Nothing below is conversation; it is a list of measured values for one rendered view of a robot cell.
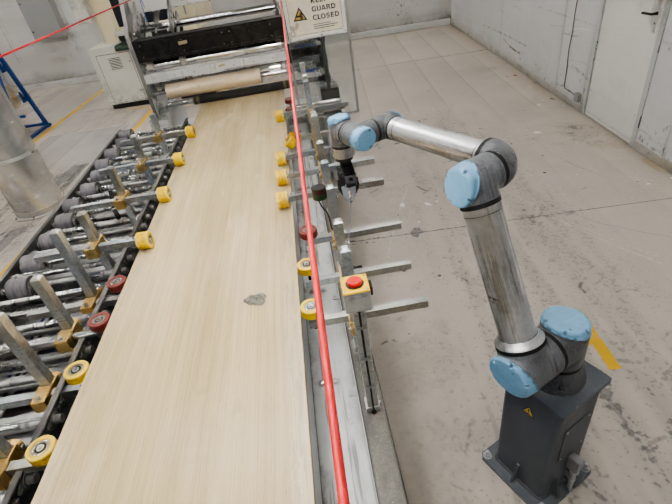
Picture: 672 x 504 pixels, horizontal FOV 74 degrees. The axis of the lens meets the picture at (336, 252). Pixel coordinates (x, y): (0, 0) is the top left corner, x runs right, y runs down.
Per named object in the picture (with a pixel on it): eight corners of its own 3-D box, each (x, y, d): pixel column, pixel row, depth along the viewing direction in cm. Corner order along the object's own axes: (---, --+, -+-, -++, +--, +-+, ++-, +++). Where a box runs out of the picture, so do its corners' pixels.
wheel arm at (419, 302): (426, 302, 166) (426, 294, 163) (428, 309, 163) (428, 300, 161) (310, 324, 165) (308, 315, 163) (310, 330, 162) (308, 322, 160)
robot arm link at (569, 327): (594, 356, 149) (605, 318, 139) (561, 383, 143) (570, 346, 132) (553, 331, 160) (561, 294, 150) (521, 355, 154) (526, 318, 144)
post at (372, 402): (378, 398, 147) (364, 296, 121) (381, 411, 143) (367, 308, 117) (364, 401, 147) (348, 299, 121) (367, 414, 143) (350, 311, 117)
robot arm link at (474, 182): (570, 380, 138) (509, 145, 121) (532, 411, 132) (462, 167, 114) (529, 365, 152) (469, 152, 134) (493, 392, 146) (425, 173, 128)
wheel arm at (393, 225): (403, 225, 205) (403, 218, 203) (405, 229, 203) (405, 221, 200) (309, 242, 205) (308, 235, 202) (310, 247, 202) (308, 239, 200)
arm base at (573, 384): (549, 344, 168) (552, 325, 162) (597, 377, 154) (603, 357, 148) (513, 370, 161) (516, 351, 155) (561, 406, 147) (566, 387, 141)
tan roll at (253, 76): (322, 70, 388) (320, 55, 381) (323, 73, 378) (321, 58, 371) (158, 99, 386) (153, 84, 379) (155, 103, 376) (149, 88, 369)
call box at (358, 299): (368, 294, 123) (365, 272, 118) (373, 312, 117) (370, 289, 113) (343, 299, 123) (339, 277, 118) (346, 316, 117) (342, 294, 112)
